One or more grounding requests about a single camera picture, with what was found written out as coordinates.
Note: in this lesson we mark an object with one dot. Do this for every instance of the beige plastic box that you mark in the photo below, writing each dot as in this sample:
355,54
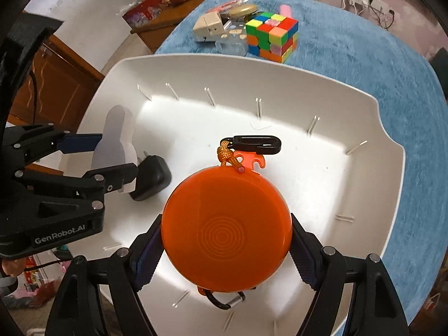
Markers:
206,26

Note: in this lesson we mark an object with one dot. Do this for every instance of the pink hair roller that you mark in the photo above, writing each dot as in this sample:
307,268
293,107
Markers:
286,10

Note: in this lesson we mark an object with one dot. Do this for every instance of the blue fluffy blanket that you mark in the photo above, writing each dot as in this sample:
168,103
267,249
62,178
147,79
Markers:
350,59

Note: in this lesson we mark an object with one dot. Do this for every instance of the red gift bag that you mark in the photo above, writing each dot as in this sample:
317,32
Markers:
143,12

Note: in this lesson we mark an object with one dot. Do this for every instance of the person's left hand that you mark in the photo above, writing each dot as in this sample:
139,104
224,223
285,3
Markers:
12,267

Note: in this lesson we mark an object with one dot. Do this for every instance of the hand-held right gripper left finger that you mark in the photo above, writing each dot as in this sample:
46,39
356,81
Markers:
147,256

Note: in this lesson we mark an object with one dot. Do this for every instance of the colourful puzzle cube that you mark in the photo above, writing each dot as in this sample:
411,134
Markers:
271,35

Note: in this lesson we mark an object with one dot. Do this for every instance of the round beige compact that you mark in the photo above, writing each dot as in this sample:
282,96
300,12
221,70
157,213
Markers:
241,10

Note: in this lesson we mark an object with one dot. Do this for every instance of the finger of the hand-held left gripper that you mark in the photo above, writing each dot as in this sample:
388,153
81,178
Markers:
82,141
115,178

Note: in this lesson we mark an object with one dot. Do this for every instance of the clear packet with pink stick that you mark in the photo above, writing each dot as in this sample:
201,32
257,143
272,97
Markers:
227,4

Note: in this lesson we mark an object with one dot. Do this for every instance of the white plastic piece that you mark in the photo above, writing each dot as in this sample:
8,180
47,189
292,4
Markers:
113,140

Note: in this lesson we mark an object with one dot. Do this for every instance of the white plastic storage bin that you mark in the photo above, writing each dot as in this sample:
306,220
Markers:
315,182

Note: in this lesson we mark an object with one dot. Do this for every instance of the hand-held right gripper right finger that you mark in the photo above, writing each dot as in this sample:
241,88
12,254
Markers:
304,256

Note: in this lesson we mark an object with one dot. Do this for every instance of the wooden wardrobe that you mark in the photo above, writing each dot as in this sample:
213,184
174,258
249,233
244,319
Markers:
63,84

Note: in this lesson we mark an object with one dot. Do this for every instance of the orange round case with clip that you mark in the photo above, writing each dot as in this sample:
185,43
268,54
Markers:
227,227

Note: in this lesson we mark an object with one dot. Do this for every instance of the colourful floor clutter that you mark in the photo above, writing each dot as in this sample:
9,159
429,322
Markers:
38,287

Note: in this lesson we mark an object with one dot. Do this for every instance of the low wooden cabinet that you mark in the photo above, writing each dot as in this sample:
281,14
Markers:
182,7

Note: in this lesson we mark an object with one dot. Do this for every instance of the clear plastic box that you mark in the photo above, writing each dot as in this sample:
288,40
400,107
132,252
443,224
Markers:
231,47

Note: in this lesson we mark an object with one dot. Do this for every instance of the black charger plug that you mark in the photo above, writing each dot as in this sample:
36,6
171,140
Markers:
152,178

